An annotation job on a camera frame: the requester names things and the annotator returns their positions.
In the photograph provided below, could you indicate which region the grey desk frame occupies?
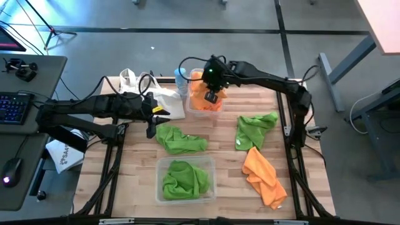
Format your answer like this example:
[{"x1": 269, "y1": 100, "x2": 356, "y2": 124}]
[{"x1": 345, "y1": 77, "x2": 400, "y2": 181}]

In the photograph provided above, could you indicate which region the pink table top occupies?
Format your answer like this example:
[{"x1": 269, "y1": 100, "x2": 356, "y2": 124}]
[{"x1": 354, "y1": 0, "x2": 400, "y2": 56}]

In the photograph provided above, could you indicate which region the white printed bag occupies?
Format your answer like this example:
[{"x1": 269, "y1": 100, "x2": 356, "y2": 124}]
[{"x1": 46, "y1": 128, "x2": 89, "y2": 174}]

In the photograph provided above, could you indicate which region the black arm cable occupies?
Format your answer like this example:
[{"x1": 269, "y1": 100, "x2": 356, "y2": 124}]
[{"x1": 70, "y1": 73, "x2": 157, "y2": 106}]

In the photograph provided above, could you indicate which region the white cable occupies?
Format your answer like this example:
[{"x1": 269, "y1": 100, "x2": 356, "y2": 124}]
[{"x1": 349, "y1": 90, "x2": 381, "y2": 135}]

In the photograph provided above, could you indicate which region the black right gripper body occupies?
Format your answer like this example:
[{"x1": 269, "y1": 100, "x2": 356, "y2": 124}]
[{"x1": 201, "y1": 55, "x2": 231, "y2": 93}]

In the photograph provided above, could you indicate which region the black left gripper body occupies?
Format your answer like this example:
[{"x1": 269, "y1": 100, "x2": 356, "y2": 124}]
[{"x1": 137, "y1": 91, "x2": 159, "y2": 139}]

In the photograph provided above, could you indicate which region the clear plastic water bottle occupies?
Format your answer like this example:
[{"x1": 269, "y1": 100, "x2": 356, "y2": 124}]
[{"x1": 174, "y1": 67, "x2": 189, "y2": 97}]

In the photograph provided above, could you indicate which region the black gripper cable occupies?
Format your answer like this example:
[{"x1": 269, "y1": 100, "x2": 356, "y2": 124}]
[{"x1": 178, "y1": 56, "x2": 213, "y2": 83}]

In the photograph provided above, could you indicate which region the white canvas tote bag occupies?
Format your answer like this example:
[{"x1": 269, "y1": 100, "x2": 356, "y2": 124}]
[{"x1": 117, "y1": 67, "x2": 187, "y2": 121}]

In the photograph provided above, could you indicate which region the black computer monitor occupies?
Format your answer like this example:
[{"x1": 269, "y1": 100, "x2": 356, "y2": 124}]
[{"x1": 0, "y1": 25, "x2": 28, "y2": 53}]

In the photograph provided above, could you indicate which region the black computer mouse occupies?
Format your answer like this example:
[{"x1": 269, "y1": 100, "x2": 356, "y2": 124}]
[{"x1": 1, "y1": 157, "x2": 23, "y2": 189}]

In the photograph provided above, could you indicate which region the dark grey desk top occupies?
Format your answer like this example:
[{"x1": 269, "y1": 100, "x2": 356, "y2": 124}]
[
  {"x1": 0, "y1": 133, "x2": 49, "y2": 212},
  {"x1": 0, "y1": 53, "x2": 68, "y2": 135}
]

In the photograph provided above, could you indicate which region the black clamp bracket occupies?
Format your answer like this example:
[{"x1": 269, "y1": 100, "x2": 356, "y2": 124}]
[{"x1": 305, "y1": 125, "x2": 328, "y2": 141}]

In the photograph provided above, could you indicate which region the clear plastic bin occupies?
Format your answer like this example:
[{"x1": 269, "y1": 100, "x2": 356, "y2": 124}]
[
  {"x1": 155, "y1": 155, "x2": 218, "y2": 206},
  {"x1": 186, "y1": 67, "x2": 228, "y2": 117}
]

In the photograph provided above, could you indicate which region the grey table leg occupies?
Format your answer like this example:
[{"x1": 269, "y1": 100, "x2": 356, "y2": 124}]
[{"x1": 318, "y1": 34, "x2": 378, "y2": 113}]

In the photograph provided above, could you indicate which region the black backlit keyboard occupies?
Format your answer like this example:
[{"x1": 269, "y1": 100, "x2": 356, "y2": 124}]
[{"x1": 0, "y1": 91, "x2": 35, "y2": 126}]

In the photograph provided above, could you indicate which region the black clamp mount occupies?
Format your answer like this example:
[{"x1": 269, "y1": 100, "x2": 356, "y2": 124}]
[{"x1": 2, "y1": 57, "x2": 39, "y2": 83}]

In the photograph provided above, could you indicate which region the black aluminium rig frame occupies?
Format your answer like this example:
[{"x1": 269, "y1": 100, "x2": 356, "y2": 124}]
[{"x1": 73, "y1": 76, "x2": 337, "y2": 225}]

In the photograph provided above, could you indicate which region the black tripod stand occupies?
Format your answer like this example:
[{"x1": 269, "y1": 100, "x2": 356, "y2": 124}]
[{"x1": 24, "y1": 0, "x2": 78, "y2": 51}]

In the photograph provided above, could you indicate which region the silver metal bracket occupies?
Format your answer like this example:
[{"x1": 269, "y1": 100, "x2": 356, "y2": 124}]
[
  {"x1": 99, "y1": 217, "x2": 135, "y2": 225},
  {"x1": 274, "y1": 219, "x2": 309, "y2": 225}
]

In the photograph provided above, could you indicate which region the orange microfiber towel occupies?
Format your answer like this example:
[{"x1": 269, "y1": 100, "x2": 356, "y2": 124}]
[
  {"x1": 241, "y1": 146, "x2": 288, "y2": 211},
  {"x1": 189, "y1": 93, "x2": 224, "y2": 113},
  {"x1": 189, "y1": 71, "x2": 228, "y2": 103}
]

